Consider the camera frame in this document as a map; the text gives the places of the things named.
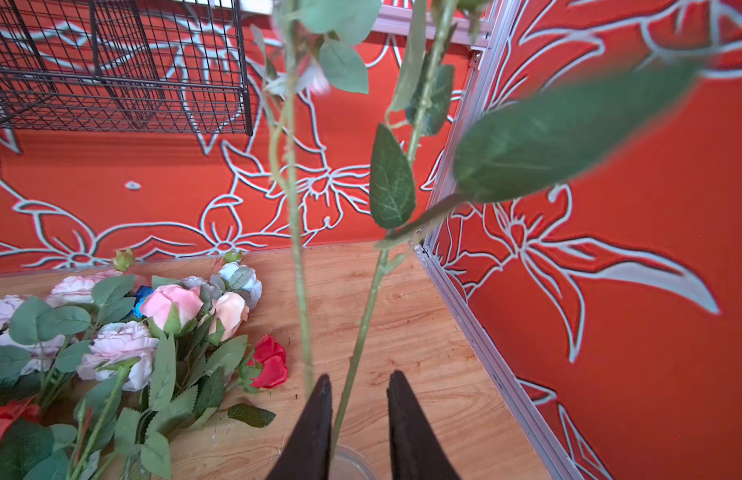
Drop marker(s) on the clear ribbed glass vase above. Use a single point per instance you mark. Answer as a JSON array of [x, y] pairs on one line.
[[347, 464]]

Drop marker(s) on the white rose stem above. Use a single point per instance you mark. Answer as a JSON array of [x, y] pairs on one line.
[[512, 170]]

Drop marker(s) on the pink peony stem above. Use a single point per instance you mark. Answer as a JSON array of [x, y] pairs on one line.
[[299, 25]]

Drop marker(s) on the aluminium frame post right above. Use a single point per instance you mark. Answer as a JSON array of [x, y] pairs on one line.
[[484, 90]]

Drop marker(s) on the pile of artificial flowers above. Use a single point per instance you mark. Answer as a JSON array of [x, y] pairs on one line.
[[114, 365]]

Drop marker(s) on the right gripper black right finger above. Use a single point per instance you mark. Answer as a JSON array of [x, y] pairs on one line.
[[414, 448]]

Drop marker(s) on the black wire basket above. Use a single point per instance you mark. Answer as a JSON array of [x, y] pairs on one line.
[[124, 66]]

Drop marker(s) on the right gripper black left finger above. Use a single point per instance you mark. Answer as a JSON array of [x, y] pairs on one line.
[[307, 454]]

